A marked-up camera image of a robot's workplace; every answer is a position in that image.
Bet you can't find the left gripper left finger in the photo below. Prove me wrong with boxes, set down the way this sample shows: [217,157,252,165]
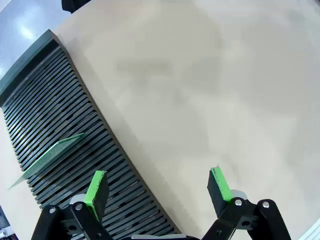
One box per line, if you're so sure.
[31,169,114,240]

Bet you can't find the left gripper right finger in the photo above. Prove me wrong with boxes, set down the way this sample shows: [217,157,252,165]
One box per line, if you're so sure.
[201,164,292,240]

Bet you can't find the green PCB board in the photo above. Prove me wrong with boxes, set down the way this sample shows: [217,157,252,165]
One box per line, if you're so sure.
[8,132,86,191]

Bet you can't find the black slotted PCB rack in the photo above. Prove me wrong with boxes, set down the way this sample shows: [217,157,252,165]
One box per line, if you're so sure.
[0,29,182,237]

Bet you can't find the person in black t-shirt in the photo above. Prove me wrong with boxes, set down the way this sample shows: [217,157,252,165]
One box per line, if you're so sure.
[61,0,91,14]

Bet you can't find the white frame rail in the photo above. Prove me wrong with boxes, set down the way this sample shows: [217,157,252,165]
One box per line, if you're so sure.
[300,219,320,240]

